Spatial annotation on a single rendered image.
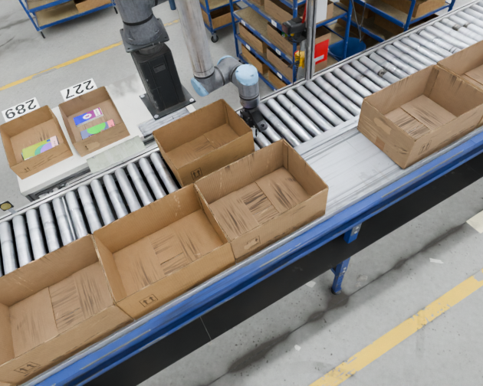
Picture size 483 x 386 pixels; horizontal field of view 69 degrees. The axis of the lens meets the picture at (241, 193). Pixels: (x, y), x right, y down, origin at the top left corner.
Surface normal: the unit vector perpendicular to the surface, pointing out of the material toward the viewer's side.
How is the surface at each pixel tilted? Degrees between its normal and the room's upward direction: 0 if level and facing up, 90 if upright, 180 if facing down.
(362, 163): 0
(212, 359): 0
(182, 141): 89
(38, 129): 3
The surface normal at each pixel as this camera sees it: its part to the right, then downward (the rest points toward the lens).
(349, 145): -0.11, -0.58
